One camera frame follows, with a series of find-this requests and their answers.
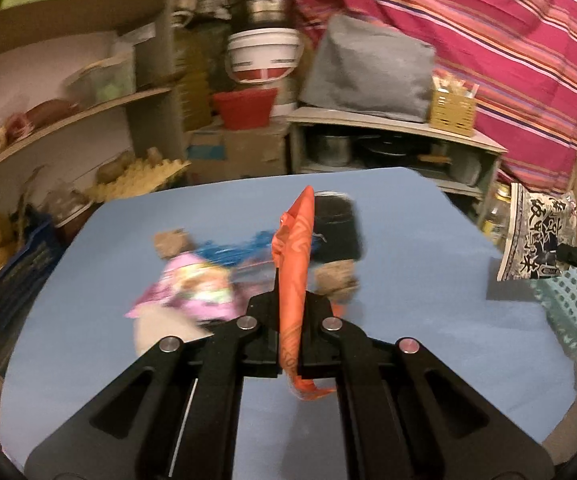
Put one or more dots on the small steel pot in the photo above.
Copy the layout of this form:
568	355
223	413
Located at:
333	150

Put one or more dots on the potatoes on egg tray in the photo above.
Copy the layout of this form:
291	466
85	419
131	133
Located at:
116	167

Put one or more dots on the blue crinkled wrapper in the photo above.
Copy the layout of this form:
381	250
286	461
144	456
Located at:
228	252

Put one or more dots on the reddish brown produce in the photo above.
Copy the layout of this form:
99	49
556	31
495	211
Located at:
43	112

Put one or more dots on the cooking oil bottle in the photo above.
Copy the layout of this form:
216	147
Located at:
497	215

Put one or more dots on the curved wall shelf unit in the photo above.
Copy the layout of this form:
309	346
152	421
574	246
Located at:
43	30

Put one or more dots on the white paper piece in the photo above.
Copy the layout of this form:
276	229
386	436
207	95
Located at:
163	332

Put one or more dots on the brown cardboard box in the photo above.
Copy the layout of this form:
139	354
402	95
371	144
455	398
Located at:
238	152

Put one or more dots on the red plastic tub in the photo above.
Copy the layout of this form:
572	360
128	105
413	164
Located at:
243	110

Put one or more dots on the red striped blanket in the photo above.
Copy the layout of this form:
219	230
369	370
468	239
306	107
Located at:
468	35

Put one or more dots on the large steel pot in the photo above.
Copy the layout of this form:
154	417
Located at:
266	2

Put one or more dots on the brown paper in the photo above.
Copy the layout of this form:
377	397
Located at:
171	244
336	280

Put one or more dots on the blue plastic crate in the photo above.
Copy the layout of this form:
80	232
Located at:
13	275

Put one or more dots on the grey shelf cabinet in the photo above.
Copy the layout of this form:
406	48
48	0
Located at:
393	122

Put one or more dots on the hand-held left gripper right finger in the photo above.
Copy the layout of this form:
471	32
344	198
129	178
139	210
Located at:
318	320

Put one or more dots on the bundle of pale sticks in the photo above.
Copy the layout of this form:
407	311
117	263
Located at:
456	86

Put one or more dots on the black pan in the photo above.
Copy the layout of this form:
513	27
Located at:
388	147

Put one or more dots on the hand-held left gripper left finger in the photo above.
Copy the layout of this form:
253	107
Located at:
263	320

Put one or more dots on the stack of yellow crates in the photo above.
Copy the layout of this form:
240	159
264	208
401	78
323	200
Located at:
193	85

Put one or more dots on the yellow slotted basket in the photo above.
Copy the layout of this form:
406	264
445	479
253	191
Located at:
451	112

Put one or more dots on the teal plastic basket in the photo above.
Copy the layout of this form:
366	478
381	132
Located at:
576	310

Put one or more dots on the clear plastic container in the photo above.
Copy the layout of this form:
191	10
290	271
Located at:
101	80

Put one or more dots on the pink printed wrapper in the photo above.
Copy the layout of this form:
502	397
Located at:
193	285

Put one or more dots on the grey cloth cover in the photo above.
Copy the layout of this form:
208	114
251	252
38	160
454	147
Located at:
368	70

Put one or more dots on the orange snack wrapper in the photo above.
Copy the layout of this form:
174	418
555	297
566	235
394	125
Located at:
293	270

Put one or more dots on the yellow egg tray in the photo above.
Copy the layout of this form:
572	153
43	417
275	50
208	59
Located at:
138	180

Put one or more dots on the white packet with dark print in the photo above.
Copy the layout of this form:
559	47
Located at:
533	235

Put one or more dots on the white plastic bucket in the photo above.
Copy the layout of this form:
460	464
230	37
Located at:
263	55

